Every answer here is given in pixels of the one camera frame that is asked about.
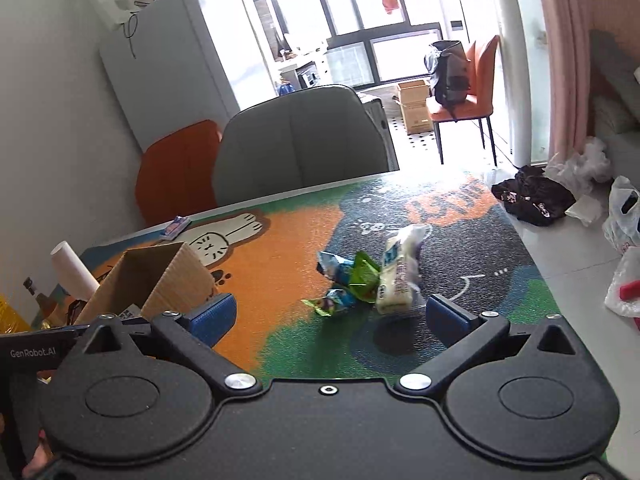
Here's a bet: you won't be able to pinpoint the white blue snack packet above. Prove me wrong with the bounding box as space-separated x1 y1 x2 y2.
375 224 432 315

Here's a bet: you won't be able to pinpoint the small green blue snack bag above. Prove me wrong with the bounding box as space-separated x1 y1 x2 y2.
302 288 358 318

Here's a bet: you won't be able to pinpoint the person's hand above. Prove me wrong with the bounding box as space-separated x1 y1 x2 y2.
22 429 53 479

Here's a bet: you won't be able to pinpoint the yellow oil bottle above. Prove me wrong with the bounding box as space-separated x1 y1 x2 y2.
0 295 30 335

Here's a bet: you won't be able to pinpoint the brown glass bottle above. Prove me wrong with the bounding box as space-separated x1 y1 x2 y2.
23 278 66 327

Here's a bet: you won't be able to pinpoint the cardboard box on table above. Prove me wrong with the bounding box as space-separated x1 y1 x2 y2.
75 243 217 325

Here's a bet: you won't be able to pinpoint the white paper roll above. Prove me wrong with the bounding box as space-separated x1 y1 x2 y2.
50 240 99 301

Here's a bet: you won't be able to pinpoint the small blue card box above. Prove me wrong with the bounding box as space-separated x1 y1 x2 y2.
160 216 192 240

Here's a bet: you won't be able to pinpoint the cartoon cat table mat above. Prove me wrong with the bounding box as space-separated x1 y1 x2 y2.
29 172 606 461

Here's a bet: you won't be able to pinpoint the black clothes on floor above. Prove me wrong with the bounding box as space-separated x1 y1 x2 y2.
490 165 576 226

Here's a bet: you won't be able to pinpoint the orange chair beside table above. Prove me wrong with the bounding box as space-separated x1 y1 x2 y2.
134 120 221 226

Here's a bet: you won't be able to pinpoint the plastic bag with red item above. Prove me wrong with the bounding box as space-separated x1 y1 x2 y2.
604 247 640 318

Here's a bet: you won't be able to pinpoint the white plastic bag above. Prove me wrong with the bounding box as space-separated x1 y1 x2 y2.
602 176 640 255

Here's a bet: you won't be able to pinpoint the grey upholstered chair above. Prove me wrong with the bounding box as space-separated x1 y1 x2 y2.
212 84 399 206

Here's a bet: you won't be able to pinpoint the crumpled white bags on floor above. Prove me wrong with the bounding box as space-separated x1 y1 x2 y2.
544 136 612 226

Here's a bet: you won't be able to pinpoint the orange chair by window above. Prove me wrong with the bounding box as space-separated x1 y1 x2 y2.
426 35 500 165

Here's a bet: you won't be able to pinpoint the cardboard box on floor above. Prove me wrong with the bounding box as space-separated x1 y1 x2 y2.
394 79 433 134

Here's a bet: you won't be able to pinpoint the dark backpack on chair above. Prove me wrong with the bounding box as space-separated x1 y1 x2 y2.
424 40 470 110

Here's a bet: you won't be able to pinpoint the white refrigerator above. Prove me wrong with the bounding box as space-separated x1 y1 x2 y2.
98 0 281 153

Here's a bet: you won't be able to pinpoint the grey sofa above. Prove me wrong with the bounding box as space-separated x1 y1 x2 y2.
590 29 639 186

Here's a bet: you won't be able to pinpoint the pink curtain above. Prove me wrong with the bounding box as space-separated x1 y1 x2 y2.
541 0 590 159

